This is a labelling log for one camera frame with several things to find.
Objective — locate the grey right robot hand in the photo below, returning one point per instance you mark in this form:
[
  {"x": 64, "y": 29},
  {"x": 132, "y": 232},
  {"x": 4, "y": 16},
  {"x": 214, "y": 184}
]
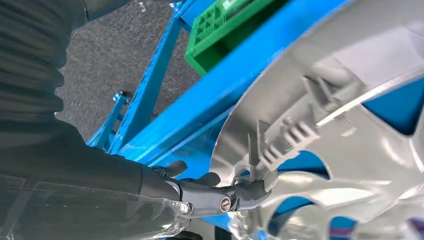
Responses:
[{"x": 99, "y": 185}]

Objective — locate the blue metal shelf rack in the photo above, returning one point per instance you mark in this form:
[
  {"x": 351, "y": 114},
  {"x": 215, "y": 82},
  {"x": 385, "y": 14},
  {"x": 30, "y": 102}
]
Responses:
[{"x": 205, "y": 99}]

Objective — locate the open green plastic crate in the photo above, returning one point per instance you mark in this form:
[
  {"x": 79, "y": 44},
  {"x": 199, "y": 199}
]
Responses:
[{"x": 212, "y": 36}]

